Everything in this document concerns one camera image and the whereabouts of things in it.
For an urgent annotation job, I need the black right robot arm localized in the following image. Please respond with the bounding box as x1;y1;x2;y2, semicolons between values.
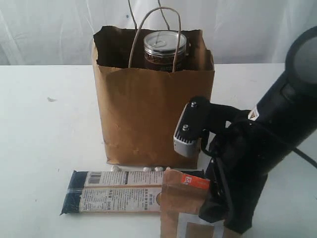
199;27;317;234

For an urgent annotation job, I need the black rice vacuum pack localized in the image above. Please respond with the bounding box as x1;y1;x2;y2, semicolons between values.
59;169;206;216

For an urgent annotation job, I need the dark grain can silver lid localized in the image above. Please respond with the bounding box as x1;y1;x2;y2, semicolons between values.
144;31;187;72

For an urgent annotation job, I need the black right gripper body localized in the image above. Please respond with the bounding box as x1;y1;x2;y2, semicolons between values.
199;104;267;234

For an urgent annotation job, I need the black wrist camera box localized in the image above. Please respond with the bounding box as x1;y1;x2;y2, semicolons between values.
173;96;210;158

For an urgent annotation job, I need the brown kraft stand-up pouch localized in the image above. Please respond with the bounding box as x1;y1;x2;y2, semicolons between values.
158;169;238;238

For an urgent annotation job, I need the white backdrop curtain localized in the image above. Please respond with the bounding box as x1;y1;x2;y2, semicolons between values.
0;0;317;65

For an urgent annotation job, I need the brown paper bag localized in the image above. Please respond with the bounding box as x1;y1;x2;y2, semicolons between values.
92;25;214;169

